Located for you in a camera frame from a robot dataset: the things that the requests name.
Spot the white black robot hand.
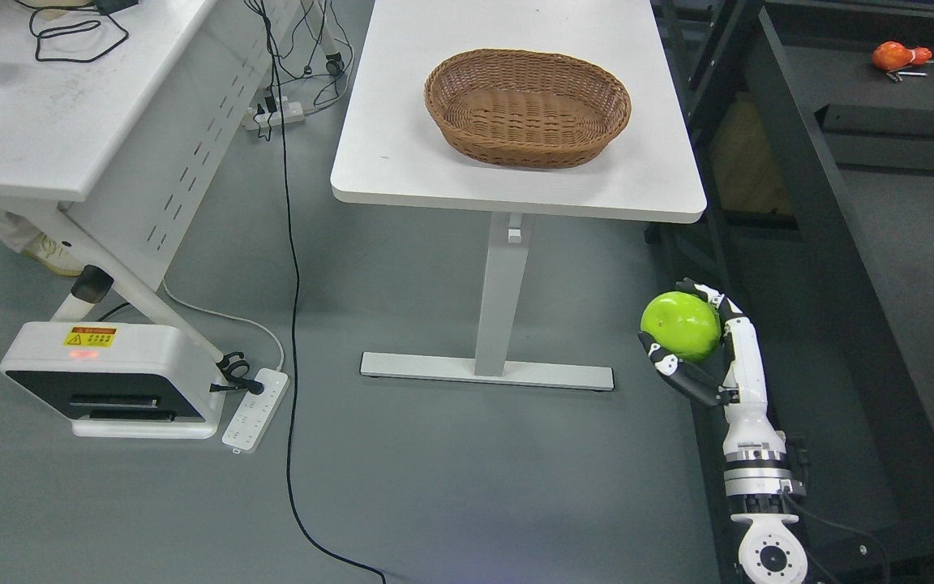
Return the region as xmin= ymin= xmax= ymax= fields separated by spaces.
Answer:
xmin=638 ymin=277 xmax=778 ymax=451

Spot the green apple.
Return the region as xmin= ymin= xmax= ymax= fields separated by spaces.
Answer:
xmin=639 ymin=291 xmax=722 ymax=363

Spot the orange toy fruit on shelf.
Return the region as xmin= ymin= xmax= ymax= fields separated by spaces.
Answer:
xmin=871 ymin=41 xmax=934 ymax=71

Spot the brown wicker basket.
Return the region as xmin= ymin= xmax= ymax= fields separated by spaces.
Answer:
xmin=423 ymin=49 xmax=632 ymax=170

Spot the white standing desk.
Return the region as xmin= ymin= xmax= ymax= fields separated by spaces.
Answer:
xmin=330 ymin=1 xmax=705 ymax=391

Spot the white power strip near device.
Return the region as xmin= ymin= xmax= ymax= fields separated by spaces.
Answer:
xmin=221 ymin=368 xmax=290 ymax=453

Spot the white power strip far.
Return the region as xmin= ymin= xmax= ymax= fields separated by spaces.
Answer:
xmin=241 ymin=97 xmax=306 ymax=131

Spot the white box device on floor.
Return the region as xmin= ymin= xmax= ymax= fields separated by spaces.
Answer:
xmin=0 ymin=321 xmax=224 ymax=439

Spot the white folding table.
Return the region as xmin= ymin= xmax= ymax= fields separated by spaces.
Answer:
xmin=0 ymin=1 xmax=299 ymax=362

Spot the black power adapter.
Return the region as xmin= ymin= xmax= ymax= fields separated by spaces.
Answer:
xmin=92 ymin=0 xmax=139 ymax=15

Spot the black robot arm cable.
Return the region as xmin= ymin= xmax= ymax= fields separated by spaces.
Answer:
xmin=783 ymin=438 xmax=893 ymax=584

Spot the long black floor cable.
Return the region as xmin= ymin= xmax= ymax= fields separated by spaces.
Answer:
xmin=248 ymin=0 xmax=387 ymax=584

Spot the black looped cable on table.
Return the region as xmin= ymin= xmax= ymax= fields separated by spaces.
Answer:
xmin=13 ymin=0 xmax=131 ymax=63

